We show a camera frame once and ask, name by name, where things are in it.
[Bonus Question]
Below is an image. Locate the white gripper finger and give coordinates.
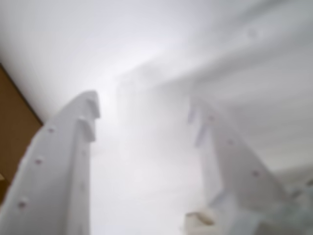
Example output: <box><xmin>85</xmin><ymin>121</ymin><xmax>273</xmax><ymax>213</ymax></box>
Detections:
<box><xmin>186</xmin><ymin>97</ymin><xmax>293</xmax><ymax>216</ymax></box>
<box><xmin>0</xmin><ymin>90</ymin><xmax>101</xmax><ymax>235</ymax></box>

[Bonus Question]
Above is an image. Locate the brown cardboard box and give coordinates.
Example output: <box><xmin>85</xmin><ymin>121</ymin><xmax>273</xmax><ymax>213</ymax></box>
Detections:
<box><xmin>0</xmin><ymin>62</ymin><xmax>45</xmax><ymax>204</ymax></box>

